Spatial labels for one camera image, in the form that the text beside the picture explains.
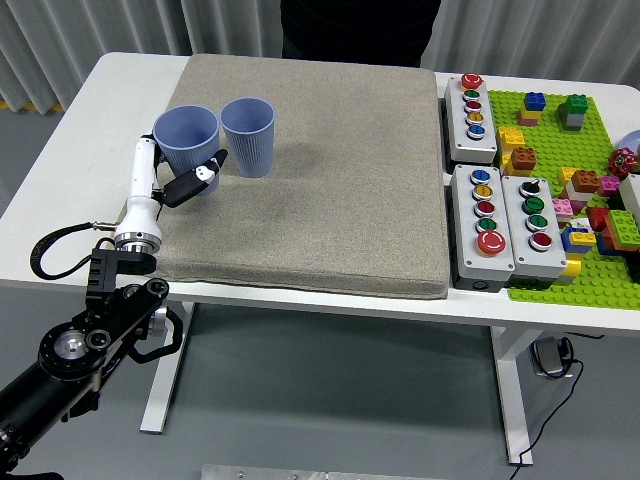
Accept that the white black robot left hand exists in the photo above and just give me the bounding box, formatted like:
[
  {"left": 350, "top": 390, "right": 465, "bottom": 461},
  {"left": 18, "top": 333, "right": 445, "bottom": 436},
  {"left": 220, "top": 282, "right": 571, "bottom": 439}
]
[{"left": 115, "top": 132, "right": 229, "bottom": 241}]

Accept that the blue ribbed plastic cup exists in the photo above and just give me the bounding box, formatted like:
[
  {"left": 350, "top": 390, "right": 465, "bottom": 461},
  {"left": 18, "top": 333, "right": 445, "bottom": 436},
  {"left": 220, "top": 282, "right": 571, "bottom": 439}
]
[
  {"left": 152, "top": 104, "right": 221, "bottom": 197},
  {"left": 220, "top": 97, "right": 277, "bottom": 179}
]

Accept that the yellow black floor tape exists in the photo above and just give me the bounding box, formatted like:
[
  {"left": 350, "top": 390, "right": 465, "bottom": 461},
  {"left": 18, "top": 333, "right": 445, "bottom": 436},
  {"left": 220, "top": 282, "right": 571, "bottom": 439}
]
[{"left": 0, "top": 98, "right": 69, "bottom": 113}]

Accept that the white table leg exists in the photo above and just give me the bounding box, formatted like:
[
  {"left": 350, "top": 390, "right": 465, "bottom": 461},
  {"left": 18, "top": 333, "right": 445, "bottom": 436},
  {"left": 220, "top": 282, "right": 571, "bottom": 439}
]
[
  {"left": 489, "top": 324, "right": 546, "bottom": 466},
  {"left": 139, "top": 299, "right": 197, "bottom": 435}
]

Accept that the white pleated curtain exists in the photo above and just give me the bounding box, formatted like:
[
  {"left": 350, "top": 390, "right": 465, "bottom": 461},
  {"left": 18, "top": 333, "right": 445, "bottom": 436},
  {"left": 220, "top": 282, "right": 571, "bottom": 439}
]
[{"left": 0, "top": 0, "right": 640, "bottom": 113}]

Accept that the grey-brown cushion mat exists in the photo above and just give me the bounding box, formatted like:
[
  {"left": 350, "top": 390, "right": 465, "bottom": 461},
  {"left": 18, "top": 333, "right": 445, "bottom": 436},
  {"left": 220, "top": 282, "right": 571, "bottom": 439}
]
[{"left": 117, "top": 53, "right": 450, "bottom": 300}]

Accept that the person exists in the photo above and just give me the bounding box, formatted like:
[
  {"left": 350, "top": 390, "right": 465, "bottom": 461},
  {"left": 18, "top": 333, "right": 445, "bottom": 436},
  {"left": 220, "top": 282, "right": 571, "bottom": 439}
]
[{"left": 279, "top": 0, "right": 441, "bottom": 69}]

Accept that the grey five-button control box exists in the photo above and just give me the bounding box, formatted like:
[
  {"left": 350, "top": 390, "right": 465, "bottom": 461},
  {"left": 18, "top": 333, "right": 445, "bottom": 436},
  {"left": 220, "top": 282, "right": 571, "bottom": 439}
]
[
  {"left": 449, "top": 163, "right": 517, "bottom": 292},
  {"left": 443, "top": 73, "right": 500, "bottom": 166}
]

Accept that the orange toy brick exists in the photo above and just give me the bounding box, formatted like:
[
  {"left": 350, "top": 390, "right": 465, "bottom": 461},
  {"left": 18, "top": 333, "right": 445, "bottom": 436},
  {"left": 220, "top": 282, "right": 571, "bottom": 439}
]
[
  {"left": 509, "top": 146, "right": 539, "bottom": 177},
  {"left": 571, "top": 169, "right": 602, "bottom": 196}
]

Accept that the green studded baseplate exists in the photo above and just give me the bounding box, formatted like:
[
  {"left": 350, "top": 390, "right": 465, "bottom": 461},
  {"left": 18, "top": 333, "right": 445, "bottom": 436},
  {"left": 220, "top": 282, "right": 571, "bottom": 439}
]
[{"left": 487, "top": 88, "right": 640, "bottom": 312}]

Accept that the grey power adapter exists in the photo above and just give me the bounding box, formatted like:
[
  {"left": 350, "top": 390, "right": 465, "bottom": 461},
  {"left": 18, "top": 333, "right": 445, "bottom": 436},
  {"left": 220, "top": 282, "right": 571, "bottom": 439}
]
[{"left": 530, "top": 335, "right": 570, "bottom": 378}]

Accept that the white toy brick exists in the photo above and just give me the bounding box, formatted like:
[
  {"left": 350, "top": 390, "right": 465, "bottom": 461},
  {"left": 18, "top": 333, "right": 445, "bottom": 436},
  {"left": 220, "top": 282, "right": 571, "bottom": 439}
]
[{"left": 563, "top": 183, "right": 597, "bottom": 204}]

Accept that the blue and yellow toy brick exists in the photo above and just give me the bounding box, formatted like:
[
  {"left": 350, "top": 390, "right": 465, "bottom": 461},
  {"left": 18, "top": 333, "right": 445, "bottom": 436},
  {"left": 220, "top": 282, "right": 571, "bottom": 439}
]
[{"left": 559, "top": 227, "right": 600, "bottom": 257}]

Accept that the red toy brick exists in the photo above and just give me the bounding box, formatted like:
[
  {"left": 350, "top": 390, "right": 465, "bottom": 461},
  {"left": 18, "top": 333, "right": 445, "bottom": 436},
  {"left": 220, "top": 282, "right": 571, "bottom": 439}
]
[{"left": 585, "top": 206, "right": 612, "bottom": 233}]

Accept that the large green toy brick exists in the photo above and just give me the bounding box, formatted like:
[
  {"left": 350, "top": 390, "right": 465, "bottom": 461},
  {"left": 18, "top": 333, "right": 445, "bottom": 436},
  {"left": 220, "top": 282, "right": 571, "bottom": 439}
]
[{"left": 604, "top": 209, "right": 640, "bottom": 253}]

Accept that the red valve handwheel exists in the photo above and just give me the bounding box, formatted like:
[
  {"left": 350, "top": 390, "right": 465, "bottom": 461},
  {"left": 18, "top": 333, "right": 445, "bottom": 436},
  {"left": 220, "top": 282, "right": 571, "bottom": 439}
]
[{"left": 608, "top": 148, "right": 637, "bottom": 178}]

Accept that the white box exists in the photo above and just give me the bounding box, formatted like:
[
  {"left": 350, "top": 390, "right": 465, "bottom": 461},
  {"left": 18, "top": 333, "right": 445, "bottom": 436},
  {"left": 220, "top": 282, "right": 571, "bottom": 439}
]
[{"left": 618, "top": 173, "right": 640, "bottom": 226}]

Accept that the lavender bowl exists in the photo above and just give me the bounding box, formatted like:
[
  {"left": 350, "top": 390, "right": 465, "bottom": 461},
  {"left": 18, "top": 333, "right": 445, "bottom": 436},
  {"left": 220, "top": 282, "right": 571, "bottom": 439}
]
[{"left": 618, "top": 129, "right": 640, "bottom": 157}]

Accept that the grey box with selector switch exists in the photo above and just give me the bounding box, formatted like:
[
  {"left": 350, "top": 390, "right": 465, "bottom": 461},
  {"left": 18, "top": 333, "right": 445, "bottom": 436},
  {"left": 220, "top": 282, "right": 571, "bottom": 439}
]
[{"left": 499, "top": 174, "right": 569, "bottom": 287}]

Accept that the black power cable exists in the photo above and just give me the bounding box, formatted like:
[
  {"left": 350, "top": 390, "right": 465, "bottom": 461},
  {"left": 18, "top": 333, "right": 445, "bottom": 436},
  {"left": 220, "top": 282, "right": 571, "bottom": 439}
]
[{"left": 514, "top": 337, "right": 585, "bottom": 469}]

